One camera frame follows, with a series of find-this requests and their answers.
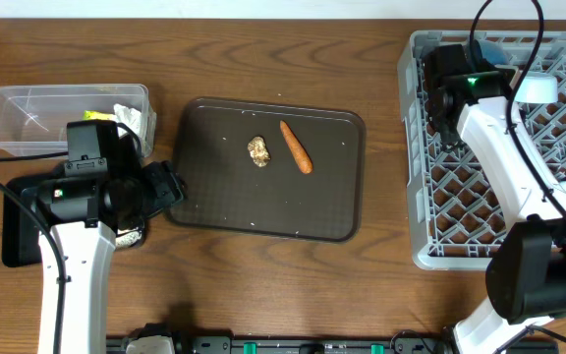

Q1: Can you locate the dark brown serving tray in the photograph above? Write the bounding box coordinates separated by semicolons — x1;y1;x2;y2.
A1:
166;97;366;243

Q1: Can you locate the yellow green snack wrapper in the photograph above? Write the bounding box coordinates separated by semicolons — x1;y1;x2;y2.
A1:
83;110;116;121

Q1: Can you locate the light blue bowl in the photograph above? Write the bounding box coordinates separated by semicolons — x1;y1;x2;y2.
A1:
515;72;558;104

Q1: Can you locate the grey dishwasher rack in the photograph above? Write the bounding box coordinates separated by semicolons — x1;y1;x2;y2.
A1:
397;29;566;270

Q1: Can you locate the white rice pile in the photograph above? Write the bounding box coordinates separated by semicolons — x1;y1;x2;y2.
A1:
115;229;143;250

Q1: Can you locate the orange carrot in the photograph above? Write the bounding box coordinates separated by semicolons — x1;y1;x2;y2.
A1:
279;121;313;174

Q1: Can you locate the clear plastic waste bin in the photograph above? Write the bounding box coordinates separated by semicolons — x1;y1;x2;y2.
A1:
0;84;156;157

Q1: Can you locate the black waste bin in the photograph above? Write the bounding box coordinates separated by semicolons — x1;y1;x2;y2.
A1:
2;173;145;267

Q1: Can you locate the white tissue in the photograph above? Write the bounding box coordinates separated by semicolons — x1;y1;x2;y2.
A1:
113;104;142;136

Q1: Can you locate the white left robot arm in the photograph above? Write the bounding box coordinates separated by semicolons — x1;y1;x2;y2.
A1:
22;161;185;353

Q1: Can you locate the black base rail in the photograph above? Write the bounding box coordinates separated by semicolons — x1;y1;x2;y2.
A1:
105;324;458;354

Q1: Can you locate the dark blue plate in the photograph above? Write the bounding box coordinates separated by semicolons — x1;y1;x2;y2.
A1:
474;39;509;66

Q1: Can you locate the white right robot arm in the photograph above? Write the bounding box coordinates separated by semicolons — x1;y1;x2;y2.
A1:
426;69;566;353

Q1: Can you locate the brown food scrap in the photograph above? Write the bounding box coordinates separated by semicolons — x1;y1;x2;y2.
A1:
248;136;270;167

